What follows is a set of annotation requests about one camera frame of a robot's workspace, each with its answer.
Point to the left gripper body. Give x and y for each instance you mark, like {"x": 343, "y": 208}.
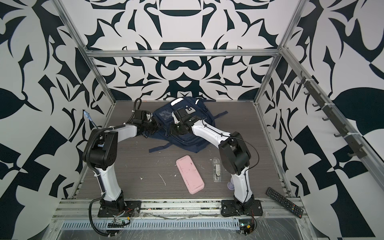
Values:
{"x": 151, "y": 127}

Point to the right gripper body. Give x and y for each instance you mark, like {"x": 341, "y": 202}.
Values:
{"x": 178, "y": 129}

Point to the navy blue student backpack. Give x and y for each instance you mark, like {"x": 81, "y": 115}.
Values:
{"x": 189, "y": 142}

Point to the pink pencil case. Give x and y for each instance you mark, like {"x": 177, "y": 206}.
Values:
{"x": 190, "y": 174}

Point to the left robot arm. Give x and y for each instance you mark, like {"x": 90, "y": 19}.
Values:
{"x": 101, "y": 150}

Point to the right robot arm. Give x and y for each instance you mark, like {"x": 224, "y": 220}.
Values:
{"x": 233, "y": 150}

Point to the clear plastic pen box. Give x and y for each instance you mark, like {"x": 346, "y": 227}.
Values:
{"x": 217, "y": 170}

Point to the small green circuit board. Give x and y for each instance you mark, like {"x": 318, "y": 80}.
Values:
{"x": 247, "y": 227}

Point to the black remote control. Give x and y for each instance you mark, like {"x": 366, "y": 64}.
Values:
{"x": 285, "y": 202}

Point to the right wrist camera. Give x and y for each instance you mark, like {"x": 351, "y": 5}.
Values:
{"x": 176, "y": 121}

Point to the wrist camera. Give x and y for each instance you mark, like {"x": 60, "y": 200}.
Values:
{"x": 142, "y": 115}
{"x": 176, "y": 121}

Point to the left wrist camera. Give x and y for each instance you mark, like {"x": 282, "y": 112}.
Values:
{"x": 142, "y": 115}

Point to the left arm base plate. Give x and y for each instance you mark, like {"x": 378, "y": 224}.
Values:
{"x": 119, "y": 209}

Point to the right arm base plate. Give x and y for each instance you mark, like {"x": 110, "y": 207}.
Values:
{"x": 230, "y": 208}

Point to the white slotted cable duct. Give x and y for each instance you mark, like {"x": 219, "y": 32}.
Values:
{"x": 141, "y": 224}

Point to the wall hook rack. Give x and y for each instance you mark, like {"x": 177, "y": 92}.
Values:
{"x": 335, "y": 116}

